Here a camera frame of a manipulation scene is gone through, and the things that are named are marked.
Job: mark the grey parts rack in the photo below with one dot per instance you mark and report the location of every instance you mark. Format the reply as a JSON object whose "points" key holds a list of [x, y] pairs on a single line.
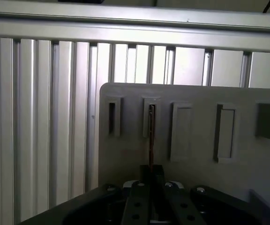
{"points": [[130, 145]]}

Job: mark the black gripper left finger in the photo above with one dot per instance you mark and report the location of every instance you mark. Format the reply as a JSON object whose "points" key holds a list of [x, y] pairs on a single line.
{"points": [[137, 201]]}

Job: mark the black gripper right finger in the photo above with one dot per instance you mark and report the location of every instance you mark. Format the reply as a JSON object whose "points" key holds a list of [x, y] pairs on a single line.
{"points": [[177, 208]]}

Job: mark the green RAM stick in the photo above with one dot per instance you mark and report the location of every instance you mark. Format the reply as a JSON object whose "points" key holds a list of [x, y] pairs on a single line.
{"points": [[152, 140]]}

